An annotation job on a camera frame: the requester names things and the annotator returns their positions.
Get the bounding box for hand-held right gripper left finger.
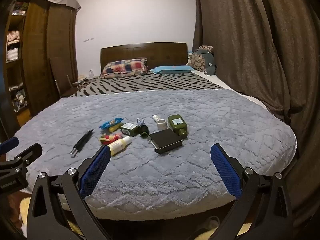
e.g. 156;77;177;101
26;145;112;240

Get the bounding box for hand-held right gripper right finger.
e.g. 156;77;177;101
210;143;293;240

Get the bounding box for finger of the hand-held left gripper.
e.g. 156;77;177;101
0;136;19;153
0;143;43;178

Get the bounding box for green bottle with white label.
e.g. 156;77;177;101
120;122;140;137

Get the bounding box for yellow fluffy rug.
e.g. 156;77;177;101
19;196;83;235

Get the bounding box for black pen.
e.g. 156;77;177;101
71;129;94;155

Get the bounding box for yellow white bottle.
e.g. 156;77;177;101
107;136;132;157

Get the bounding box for red yellow plush toy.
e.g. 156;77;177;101
99;133;123;145

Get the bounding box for blue snack packet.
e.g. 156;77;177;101
99;118;124;130

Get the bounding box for grey fleece blanket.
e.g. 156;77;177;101
15;89;298;222

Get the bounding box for large green bottle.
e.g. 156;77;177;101
167;114;188;140

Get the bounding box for black box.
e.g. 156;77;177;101
148;129;184;154

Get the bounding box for white bed sheet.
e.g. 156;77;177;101
191;71;240;93

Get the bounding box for wooden wardrobe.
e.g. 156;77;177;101
4;0;82;128

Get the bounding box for stacks of folded clothes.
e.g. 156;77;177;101
5;1;28;113

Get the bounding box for grey black striped blanket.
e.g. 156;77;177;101
67;71;225;98

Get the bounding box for plaid pillow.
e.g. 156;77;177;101
100;58;148;79

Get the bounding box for wood-slice patterned cushion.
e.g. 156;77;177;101
187;45;214;74

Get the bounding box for blue pillow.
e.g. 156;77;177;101
149;65;194;75

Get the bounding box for brown curtain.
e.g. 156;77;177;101
192;0;320;230

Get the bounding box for wooden headboard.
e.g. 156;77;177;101
100;42;188;74

